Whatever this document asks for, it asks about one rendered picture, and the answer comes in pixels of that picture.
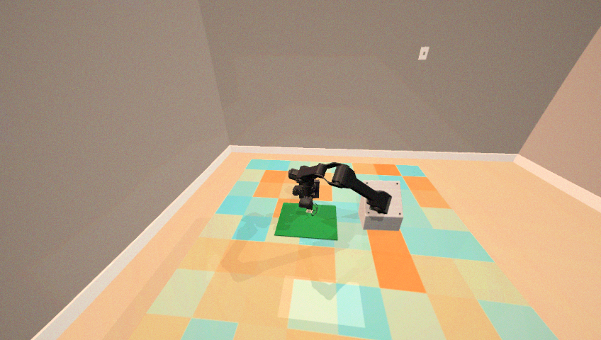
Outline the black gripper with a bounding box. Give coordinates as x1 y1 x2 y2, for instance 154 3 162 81
298 183 317 209

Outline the black square cooling fan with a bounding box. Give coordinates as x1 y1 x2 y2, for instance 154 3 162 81
299 179 320 199

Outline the green circuit board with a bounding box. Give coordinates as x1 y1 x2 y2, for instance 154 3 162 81
274 203 338 240

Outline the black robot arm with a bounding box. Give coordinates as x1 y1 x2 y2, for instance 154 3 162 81
288 162 392 214

